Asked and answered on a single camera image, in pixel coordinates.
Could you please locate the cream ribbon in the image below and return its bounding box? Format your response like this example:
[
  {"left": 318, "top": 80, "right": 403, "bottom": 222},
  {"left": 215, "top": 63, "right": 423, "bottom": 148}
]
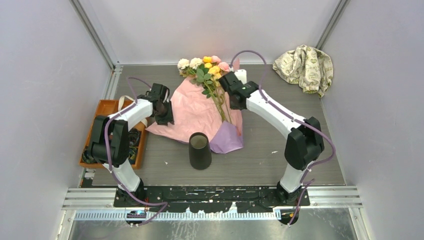
[{"left": 117, "top": 95, "right": 149, "bottom": 128}]

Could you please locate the pink purple wrapping paper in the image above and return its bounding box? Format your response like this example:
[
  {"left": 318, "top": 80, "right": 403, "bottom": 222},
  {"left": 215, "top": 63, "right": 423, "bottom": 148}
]
[{"left": 147, "top": 76, "right": 244, "bottom": 154}]

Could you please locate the purple flower bouquet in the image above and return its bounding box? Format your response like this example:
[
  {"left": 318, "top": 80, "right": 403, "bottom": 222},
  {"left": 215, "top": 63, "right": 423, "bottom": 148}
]
[{"left": 177, "top": 55, "right": 233, "bottom": 123}]

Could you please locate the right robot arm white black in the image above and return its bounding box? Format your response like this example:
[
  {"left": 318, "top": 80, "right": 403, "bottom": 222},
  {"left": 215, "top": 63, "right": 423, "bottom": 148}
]
[{"left": 218, "top": 72, "right": 325, "bottom": 206}]

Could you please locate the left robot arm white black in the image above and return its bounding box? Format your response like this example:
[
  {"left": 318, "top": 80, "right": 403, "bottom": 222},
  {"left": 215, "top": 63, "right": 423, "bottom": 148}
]
[{"left": 87, "top": 83, "right": 174, "bottom": 207}]

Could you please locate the dark cylindrical vase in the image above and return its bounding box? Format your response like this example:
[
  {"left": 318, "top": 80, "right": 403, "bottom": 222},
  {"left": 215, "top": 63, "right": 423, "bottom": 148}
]
[{"left": 188, "top": 132, "right": 212, "bottom": 170}]

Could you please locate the rolled dark fabric upper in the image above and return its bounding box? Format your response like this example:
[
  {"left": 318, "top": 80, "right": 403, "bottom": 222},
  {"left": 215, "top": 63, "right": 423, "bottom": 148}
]
[{"left": 128, "top": 128, "right": 141, "bottom": 148}]

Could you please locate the rolled dark fabric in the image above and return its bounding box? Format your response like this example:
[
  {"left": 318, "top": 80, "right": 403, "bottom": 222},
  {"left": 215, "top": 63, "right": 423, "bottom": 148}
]
[
  {"left": 128, "top": 128, "right": 141, "bottom": 148},
  {"left": 128, "top": 146, "right": 138, "bottom": 165},
  {"left": 81, "top": 150, "right": 96, "bottom": 164}
]

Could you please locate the rolled dark fabric lower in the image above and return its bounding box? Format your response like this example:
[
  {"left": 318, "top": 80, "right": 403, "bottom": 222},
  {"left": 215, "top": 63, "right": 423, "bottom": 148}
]
[{"left": 128, "top": 146, "right": 138, "bottom": 165}]

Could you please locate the orange compartment tray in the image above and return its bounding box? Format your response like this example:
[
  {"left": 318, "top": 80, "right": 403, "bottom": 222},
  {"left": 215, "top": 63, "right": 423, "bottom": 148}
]
[{"left": 79, "top": 99, "right": 148, "bottom": 170}]

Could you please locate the patterned cream cloth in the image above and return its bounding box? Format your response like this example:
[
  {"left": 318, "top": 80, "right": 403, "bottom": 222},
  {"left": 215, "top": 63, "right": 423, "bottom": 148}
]
[{"left": 272, "top": 45, "right": 334, "bottom": 98}]

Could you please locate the rolled dark fabric left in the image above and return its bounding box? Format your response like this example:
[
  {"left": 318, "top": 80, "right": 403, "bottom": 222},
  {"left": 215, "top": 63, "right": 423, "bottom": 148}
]
[{"left": 81, "top": 150, "right": 96, "bottom": 164}]

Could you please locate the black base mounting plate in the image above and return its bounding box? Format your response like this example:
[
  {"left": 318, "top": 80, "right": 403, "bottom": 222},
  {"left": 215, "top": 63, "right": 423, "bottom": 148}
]
[{"left": 113, "top": 185, "right": 311, "bottom": 215}]

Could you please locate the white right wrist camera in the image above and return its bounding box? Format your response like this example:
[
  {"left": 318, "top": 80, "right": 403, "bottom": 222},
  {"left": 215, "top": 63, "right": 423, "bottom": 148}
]
[{"left": 234, "top": 69, "right": 248, "bottom": 84}]

